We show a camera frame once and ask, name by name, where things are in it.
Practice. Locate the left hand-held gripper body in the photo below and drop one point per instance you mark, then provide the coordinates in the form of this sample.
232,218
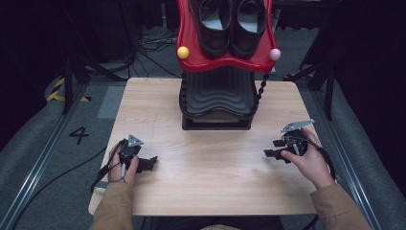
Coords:
129,152

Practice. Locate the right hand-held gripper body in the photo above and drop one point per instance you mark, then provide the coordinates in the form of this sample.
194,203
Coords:
295,142

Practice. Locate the red and black shoe rack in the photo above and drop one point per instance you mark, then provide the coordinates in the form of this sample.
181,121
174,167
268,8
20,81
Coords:
220,92

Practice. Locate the black leather shoe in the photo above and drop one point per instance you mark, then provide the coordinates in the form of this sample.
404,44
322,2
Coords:
250,28
214,28

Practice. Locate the person's left hand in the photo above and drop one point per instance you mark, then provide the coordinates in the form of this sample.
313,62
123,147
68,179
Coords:
123,174

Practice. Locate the person's right hand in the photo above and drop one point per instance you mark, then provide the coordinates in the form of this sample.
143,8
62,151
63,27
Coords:
314,166

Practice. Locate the black metal stand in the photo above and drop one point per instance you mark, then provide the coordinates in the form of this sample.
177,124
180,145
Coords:
328,83
67,86

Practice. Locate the yellow and black floor tape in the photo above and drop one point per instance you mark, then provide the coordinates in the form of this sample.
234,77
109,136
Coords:
57,92

